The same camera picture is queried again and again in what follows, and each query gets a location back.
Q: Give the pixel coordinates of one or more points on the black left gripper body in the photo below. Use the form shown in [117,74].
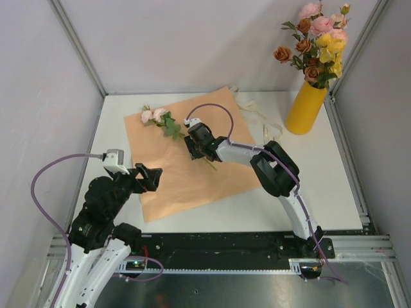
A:
[125,186]

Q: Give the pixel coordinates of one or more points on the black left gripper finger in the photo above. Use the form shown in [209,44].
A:
[152,178]
[142,172]

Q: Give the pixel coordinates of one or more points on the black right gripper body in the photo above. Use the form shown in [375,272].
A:
[196,150]

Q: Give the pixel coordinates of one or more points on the green and peach wrapping paper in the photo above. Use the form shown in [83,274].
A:
[186,183]

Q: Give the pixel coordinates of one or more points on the pale pink rose stem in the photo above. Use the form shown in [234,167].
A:
[163,119]

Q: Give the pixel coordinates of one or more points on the cream printed ribbon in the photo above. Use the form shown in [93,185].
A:
[271,131]

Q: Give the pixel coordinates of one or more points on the brown rose stem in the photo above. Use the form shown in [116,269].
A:
[305,55]

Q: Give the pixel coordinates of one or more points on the yellow rose stem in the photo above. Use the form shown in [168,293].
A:
[332,47]

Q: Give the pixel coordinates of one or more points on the peach pink rose stem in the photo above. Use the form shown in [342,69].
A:
[340,23]

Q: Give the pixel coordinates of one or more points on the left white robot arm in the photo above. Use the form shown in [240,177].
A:
[96,245]

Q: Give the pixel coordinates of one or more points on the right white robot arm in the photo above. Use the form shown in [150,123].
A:
[276,172]

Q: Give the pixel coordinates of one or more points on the yellow cylindrical vase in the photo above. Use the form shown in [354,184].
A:
[305,109]

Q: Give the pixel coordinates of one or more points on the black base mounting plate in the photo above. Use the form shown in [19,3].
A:
[227,250]

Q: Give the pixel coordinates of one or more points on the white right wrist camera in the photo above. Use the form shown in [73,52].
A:
[188,123]

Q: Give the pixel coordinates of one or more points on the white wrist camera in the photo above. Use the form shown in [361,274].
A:
[113,162]
[188,123]

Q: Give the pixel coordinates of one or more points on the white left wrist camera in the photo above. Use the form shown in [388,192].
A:
[113,162]

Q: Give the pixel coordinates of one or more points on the right aluminium corner post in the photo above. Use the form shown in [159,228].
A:
[363,38]

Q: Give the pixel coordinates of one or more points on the aluminium corner post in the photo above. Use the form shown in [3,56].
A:
[363,38]
[77,45]

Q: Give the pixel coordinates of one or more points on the aluminium frame rail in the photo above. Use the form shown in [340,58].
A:
[347,160]

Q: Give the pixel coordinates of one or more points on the white slotted cable duct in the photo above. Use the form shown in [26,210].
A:
[295,267]

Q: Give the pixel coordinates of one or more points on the left aluminium corner post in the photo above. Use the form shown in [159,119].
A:
[77,45]

